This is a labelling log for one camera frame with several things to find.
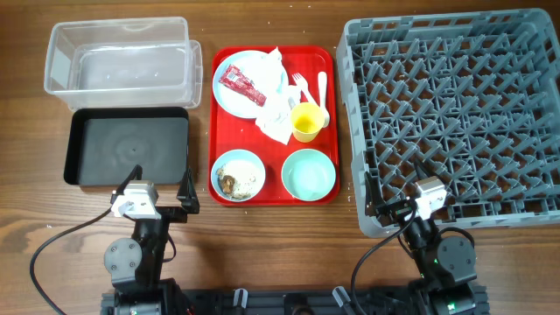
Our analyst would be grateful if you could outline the rice and food scraps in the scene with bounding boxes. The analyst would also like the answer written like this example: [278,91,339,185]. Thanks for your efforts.
[216,159,260,200]

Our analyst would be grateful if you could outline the clear plastic waste bin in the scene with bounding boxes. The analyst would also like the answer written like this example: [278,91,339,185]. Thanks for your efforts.
[44,17,203,111]

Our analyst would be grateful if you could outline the white plastic fork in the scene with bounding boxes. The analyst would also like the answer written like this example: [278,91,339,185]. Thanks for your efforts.
[292,73,317,105]

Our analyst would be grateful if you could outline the red snack wrapper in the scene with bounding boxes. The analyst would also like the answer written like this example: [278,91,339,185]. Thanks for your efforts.
[219,65,267,107]

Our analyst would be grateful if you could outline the light blue plate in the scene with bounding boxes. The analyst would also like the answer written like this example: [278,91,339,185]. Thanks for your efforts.
[212,50,289,119]

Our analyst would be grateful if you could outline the grey dishwasher rack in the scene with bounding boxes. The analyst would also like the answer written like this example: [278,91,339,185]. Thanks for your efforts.
[336,9,559,237]

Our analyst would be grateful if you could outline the red serving tray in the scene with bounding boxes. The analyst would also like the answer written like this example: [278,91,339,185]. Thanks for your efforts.
[208,45,340,207]

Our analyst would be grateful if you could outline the white napkin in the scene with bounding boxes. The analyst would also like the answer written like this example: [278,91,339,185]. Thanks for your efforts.
[250,47,301,145]

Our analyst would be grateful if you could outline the white plastic spoon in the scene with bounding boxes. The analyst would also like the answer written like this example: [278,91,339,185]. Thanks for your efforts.
[318,72,330,128]

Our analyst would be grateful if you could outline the mint green bowl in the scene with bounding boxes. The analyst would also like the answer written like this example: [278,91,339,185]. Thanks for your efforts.
[281,149,336,202]

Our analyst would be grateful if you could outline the black food waste tray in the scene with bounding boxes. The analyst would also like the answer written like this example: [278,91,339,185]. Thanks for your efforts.
[63,107,189,186]

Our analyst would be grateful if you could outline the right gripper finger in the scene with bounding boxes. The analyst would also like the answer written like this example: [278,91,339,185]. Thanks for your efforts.
[364,171,385,216]
[413,157,451,204]

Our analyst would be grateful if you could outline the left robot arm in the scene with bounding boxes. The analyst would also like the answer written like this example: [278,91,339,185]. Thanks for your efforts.
[100,165,200,315]

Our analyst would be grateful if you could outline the yellow plastic cup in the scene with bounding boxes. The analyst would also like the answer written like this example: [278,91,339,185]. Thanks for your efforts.
[290,102,325,143]

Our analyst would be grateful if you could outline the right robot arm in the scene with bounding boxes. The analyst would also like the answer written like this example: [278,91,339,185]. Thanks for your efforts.
[351,159,477,314]

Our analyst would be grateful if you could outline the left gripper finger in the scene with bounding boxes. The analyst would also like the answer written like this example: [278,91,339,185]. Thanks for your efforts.
[114,164,143,195]
[176,168,200,214]

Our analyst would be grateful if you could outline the light blue bowl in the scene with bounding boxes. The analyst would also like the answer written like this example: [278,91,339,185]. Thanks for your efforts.
[209,149,266,203]

